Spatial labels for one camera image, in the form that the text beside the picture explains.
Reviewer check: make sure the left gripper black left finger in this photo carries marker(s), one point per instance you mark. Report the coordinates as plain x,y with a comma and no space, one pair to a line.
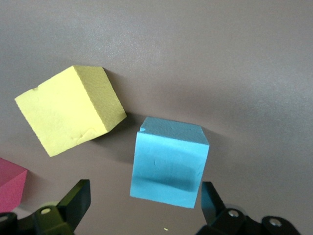
71,210

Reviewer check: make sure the blue foam cube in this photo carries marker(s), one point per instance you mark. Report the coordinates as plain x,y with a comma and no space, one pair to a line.
168,166

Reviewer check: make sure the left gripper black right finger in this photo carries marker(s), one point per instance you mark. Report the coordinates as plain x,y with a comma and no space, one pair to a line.
220,220

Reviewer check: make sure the red foam cube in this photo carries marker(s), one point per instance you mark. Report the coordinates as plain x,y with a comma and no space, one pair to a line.
9,186

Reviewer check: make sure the yellow foam cube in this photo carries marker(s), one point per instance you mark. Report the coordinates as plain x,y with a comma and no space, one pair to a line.
63,110

